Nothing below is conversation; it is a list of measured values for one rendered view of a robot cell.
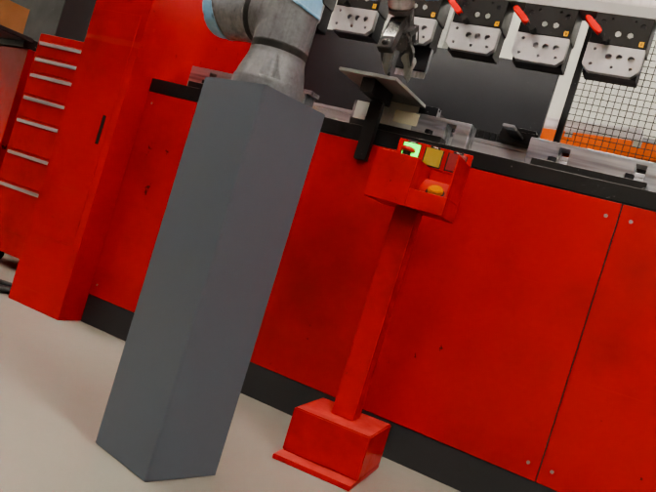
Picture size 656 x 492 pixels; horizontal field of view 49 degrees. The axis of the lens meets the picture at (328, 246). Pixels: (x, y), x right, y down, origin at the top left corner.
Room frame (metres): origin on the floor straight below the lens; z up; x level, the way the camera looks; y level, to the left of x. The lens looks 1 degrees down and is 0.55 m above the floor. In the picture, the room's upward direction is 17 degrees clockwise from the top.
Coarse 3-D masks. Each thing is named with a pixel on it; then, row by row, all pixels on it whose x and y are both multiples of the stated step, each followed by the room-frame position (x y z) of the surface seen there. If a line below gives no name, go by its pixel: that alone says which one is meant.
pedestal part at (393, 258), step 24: (408, 216) 1.75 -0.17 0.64; (408, 240) 1.75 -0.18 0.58; (384, 264) 1.76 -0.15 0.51; (384, 288) 1.76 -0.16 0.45; (384, 312) 1.75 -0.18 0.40; (360, 336) 1.76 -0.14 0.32; (384, 336) 1.79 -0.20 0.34; (360, 360) 1.76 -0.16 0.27; (360, 384) 1.75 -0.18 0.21; (336, 408) 1.76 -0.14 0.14; (360, 408) 1.78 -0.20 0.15
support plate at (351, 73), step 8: (344, 72) 2.03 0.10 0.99; (352, 72) 2.00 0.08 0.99; (360, 72) 1.99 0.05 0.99; (368, 72) 1.98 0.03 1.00; (352, 80) 2.10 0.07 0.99; (360, 80) 2.07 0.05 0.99; (384, 80) 1.98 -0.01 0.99; (392, 80) 1.95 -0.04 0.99; (392, 88) 2.04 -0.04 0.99; (400, 88) 2.01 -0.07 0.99; (408, 88) 2.03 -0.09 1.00; (392, 96) 2.14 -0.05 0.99; (400, 96) 2.11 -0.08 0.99; (408, 96) 2.08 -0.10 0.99; (416, 96) 2.09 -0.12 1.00; (416, 104) 2.17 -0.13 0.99; (424, 104) 2.16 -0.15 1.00
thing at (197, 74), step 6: (192, 66) 2.55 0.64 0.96; (198, 66) 2.54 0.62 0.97; (192, 72) 2.54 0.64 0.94; (198, 72) 2.53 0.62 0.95; (204, 72) 2.52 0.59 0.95; (210, 72) 2.51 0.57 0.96; (216, 72) 2.50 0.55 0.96; (222, 72) 2.49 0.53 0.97; (192, 78) 2.54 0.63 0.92; (198, 78) 2.53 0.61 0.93; (204, 78) 2.52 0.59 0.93; (228, 78) 2.48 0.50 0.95; (186, 84) 2.55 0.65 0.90; (306, 90) 2.34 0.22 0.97; (306, 96) 2.34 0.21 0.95; (312, 96) 2.35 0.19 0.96; (318, 96) 2.38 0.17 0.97; (306, 102) 2.35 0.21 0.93; (312, 102) 2.39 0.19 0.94
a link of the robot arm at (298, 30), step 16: (256, 0) 1.43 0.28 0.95; (272, 0) 1.41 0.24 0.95; (288, 0) 1.39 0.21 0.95; (304, 0) 1.40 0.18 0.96; (320, 0) 1.43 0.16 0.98; (256, 16) 1.43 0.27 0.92; (272, 16) 1.40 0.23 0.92; (288, 16) 1.39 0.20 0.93; (304, 16) 1.40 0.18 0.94; (256, 32) 1.42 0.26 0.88; (272, 32) 1.40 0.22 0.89; (288, 32) 1.40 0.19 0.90; (304, 32) 1.41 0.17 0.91; (304, 48) 1.42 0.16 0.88
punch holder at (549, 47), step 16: (528, 16) 2.05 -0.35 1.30; (544, 16) 2.04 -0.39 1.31; (560, 16) 2.02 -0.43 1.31; (576, 16) 2.00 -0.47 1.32; (528, 32) 2.05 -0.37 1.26; (544, 32) 2.03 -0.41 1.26; (560, 32) 2.01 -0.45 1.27; (576, 32) 2.05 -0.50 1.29; (512, 48) 2.06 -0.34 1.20; (528, 48) 2.04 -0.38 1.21; (544, 48) 2.04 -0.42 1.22; (560, 48) 2.00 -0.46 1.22; (528, 64) 2.07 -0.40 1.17; (544, 64) 2.03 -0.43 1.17; (560, 64) 2.02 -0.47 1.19
